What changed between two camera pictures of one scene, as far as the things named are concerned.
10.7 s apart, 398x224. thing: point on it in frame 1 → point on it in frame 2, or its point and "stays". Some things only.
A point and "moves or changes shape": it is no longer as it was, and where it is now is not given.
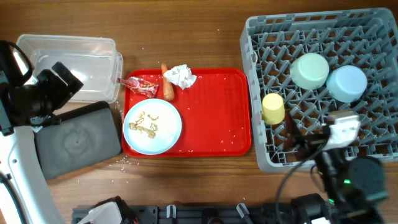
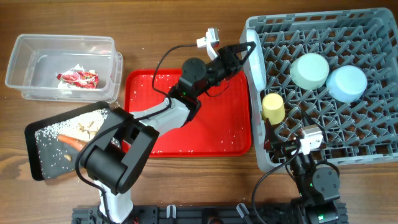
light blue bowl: (346, 84) stays
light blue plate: (152, 126) moves or changes shape
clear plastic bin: (93, 61) stays
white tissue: (181, 75) → (64, 85)
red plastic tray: (215, 111) stays
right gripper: (311, 143) → (285, 146)
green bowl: (310, 71) stays
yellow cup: (273, 108) stays
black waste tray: (86, 135) stays
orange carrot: (168, 87) → (76, 144)
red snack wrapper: (140, 86) → (81, 79)
